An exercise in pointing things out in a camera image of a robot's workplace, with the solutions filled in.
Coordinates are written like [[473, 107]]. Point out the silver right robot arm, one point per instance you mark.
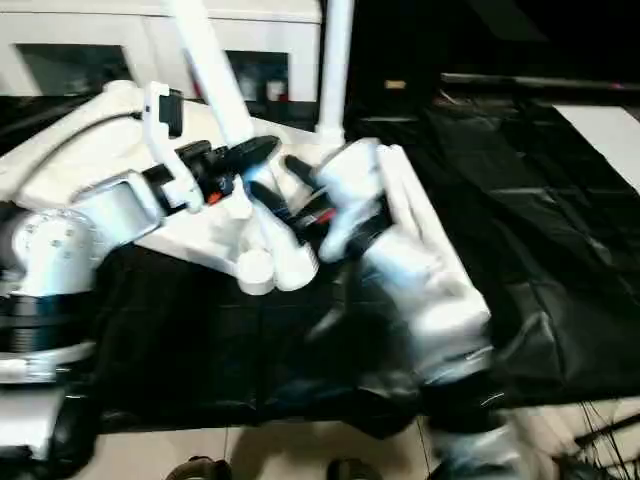
[[440, 325]]

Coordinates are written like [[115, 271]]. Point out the white sideboard cabinet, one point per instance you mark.
[[100, 30]]

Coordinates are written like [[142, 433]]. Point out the small yellow label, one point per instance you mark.
[[395, 83]]

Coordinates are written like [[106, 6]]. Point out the white patterned cup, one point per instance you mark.
[[247, 82]]

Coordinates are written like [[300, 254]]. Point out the plain white cup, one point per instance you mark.
[[275, 90]]

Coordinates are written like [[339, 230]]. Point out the long black pole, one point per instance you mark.
[[540, 84]]

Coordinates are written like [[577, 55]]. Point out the white plastic table leg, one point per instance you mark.
[[400, 165], [435, 235], [337, 65], [215, 65]]

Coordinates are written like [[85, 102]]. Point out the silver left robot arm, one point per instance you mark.
[[75, 235]]

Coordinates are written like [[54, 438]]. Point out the black right robot foot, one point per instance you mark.
[[350, 470]]

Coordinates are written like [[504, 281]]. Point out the black work mat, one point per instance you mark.
[[525, 250]]

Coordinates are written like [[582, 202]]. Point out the flat white board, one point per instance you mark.
[[605, 140]]

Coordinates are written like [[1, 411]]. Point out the white plastic table top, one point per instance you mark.
[[100, 165]]

